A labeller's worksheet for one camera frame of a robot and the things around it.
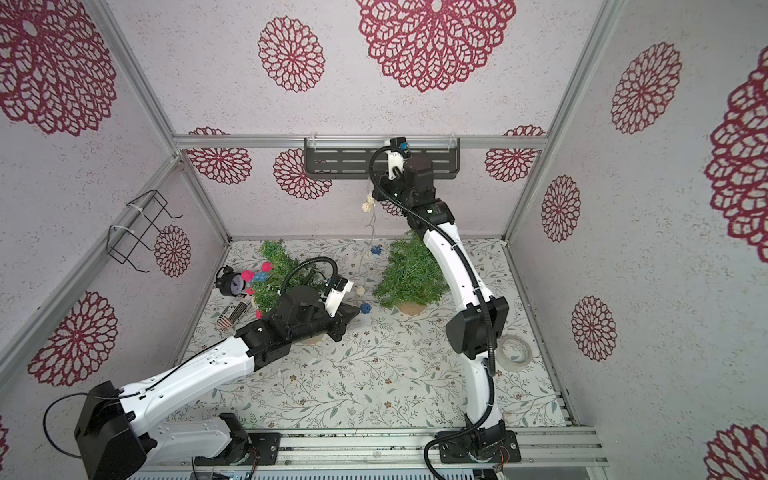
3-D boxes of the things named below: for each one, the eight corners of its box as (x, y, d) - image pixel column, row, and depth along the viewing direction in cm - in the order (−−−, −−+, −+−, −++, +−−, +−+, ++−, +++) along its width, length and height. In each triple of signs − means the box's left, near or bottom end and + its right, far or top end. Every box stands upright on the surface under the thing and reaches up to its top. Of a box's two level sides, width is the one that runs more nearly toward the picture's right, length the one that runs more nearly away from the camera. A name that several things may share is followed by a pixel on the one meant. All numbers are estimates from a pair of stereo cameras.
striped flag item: (218, 328, 98) (212, 323, 95) (235, 304, 103) (231, 298, 100) (232, 333, 96) (227, 327, 94) (249, 308, 102) (245, 302, 99)
